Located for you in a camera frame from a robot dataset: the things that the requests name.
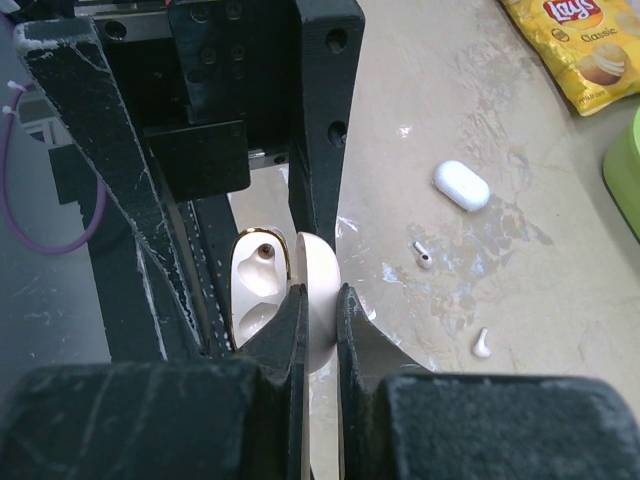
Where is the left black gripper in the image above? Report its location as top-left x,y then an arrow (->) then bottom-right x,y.
13,1 -> 363,359

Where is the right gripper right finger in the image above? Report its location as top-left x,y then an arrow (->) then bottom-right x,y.
336,285 -> 639,479

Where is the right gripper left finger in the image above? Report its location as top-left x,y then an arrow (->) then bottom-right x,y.
1,285 -> 308,479

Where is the beige earbud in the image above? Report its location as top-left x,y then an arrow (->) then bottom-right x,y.
471,327 -> 491,359
413,241 -> 433,270

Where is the beige earbud case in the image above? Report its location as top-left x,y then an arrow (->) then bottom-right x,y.
228,225 -> 344,374

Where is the white earbud charging case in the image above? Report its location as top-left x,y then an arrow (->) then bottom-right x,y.
433,160 -> 491,212

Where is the green plastic basket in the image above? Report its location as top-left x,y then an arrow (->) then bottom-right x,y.
602,110 -> 640,239

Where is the yellow Lays chips bag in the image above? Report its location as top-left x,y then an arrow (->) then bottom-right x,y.
502,0 -> 639,116

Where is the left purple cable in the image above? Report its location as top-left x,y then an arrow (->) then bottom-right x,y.
0,9 -> 109,256

